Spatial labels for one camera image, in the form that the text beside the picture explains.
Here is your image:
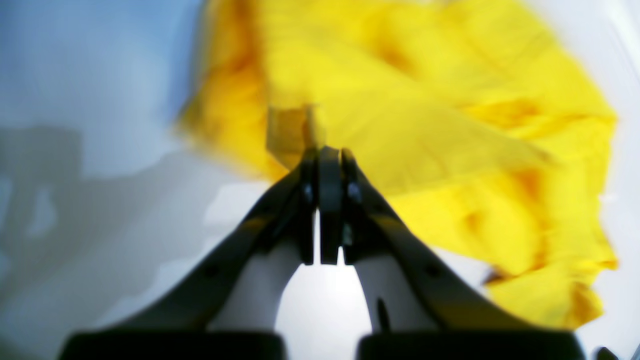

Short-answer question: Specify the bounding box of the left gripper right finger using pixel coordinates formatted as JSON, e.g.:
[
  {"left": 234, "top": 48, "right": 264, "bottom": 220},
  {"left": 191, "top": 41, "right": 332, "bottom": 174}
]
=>
[{"left": 318, "top": 146, "right": 585, "bottom": 360}]

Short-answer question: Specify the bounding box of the orange t-shirt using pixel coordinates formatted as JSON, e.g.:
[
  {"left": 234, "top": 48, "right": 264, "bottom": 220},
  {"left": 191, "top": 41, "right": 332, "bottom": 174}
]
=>
[{"left": 180, "top": 0, "right": 618, "bottom": 330}]

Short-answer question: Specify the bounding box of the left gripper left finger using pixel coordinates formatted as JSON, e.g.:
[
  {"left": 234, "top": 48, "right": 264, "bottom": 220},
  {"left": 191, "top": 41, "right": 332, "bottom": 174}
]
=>
[{"left": 59, "top": 150, "right": 318, "bottom": 360}]

